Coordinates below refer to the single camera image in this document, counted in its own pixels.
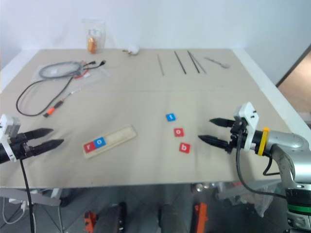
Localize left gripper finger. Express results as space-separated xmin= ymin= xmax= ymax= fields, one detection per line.
xmin=32 ymin=139 xmax=65 ymax=156
xmin=24 ymin=128 xmax=54 ymax=142

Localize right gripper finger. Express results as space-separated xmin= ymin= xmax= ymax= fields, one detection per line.
xmin=209 ymin=117 xmax=235 ymax=128
xmin=198 ymin=134 xmax=230 ymax=150

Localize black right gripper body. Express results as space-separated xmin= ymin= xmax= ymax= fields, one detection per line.
xmin=226 ymin=118 xmax=247 ymax=154

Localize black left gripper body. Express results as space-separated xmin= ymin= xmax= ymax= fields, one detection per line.
xmin=11 ymin=134 xmax=37 ymax=160

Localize wooden letter tile holder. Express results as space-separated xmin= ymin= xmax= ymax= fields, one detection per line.
xmin=82 ymin=124 xmax=138 ymax=160

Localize blue letter tile o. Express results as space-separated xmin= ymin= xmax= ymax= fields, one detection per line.
xmin=93 ymin=137 xmax=108 ymax=148

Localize yellow right wrist band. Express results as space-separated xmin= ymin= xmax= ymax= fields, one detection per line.
xmin=257 ymin=127 xmax=270 ymax=156

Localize thin dark metal rod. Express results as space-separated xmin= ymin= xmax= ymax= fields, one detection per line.
xmin=173 ymin=50 xmax=188 ymax=74
xmin=187 ymin=50 xmax=201 ymax=74
xmin=191 ymin=54 xmax=207 ymax=74

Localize crumpled clear plastic bag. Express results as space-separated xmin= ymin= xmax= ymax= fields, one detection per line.
xmin=217 ymin=180 xmax=281 ymax=218

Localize tall orange black object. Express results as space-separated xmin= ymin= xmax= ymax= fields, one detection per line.
xmin=193 ymin=202 xmax=208 ymax=233

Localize beige table mat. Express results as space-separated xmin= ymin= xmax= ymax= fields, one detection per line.
xmin=0 ymin=48 xmax=302 ymax=189

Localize flat clear plastic bag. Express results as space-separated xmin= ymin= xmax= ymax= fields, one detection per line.
xmin=31 ymin=63 xmax=113 ymax=86

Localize brown wooden door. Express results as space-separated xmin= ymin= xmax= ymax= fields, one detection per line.
xmin=276 ymin=43 xmax=311 ymax=113

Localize small orange black object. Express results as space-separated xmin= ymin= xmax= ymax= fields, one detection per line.
xmin=83 ymin=210 xmax=98 ymax=233

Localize copper coloured object in bag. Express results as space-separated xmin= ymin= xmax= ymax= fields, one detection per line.
xmin=87 ymin=36 xmax=98 ymax=53

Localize small white crumpled object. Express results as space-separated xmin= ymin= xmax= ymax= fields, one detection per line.
xmin=122 ymin=45 xmax=140 ymax=56

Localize clear upright plastic bag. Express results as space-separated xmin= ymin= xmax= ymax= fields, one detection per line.
xmin=82 ymin=18 xmax=106 ymax=54

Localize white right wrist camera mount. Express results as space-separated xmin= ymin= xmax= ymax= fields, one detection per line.
xmin=233 ymin=101 xmax=259 ymax=152

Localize orange black handled screwdriver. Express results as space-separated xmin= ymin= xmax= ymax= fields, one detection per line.
xmin=43 ymin=88 xmax=81 ymax=119

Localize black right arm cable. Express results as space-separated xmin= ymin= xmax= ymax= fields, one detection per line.
xmin=235 ymin=132 xmax=290 ymax=200

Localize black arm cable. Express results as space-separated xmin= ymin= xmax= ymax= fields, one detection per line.
xmin=235 ymin=132 xmax=290 ymax=200
xmin=18 ymin=157 xmax=37 ymax=233

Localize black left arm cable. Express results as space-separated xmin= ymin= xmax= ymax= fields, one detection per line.
xmin=18 ymin=157 xmax=37 ymax=233

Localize long black cable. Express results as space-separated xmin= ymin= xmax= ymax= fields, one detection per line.
xmin=16 ymin=60 xmax=108 ymax=117

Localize grey metal table frame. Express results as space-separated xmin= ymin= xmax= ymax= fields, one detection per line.
xmin=0 ymin=187 xmax=62 ymax=207

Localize coiled grey cable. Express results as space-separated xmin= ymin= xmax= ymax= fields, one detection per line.
xmin=38 ymin=61 xmax=84 ymax=79

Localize thin white cable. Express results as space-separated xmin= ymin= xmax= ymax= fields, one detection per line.
xmin=0 ymin=199 xmax=28 ymax=225

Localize red and black wires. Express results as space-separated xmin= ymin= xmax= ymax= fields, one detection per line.
xmin=74 ymin=60 xmax=96 ymax=79

